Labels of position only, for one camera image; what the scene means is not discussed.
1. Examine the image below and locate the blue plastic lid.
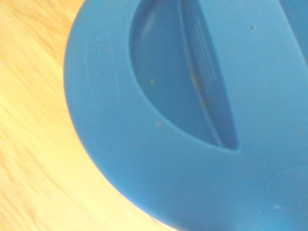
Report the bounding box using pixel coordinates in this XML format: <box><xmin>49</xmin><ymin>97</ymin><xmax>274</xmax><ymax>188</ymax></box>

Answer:
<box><xmin>63</xmin><ymin>0</ymin><xmax>308</xmax><ymax>231</ymax></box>

